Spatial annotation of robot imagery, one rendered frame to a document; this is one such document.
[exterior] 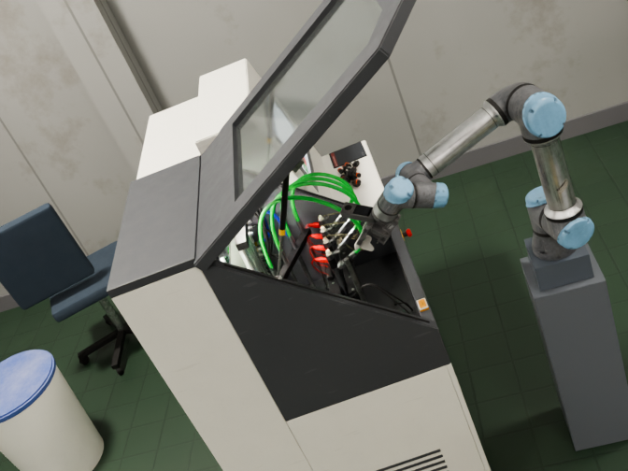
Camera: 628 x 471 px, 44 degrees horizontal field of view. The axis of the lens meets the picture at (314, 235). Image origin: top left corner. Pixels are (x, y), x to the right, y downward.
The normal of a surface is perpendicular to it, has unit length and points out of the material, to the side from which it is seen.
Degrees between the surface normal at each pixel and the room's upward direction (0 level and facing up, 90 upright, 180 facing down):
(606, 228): 0
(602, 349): 90
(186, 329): 90
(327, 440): 90
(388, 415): 90
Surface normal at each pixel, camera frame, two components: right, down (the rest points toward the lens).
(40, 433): 0.55, 0.34
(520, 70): -0.02, 0.55
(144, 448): -0.35, -0.78
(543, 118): 0.20, 0.34
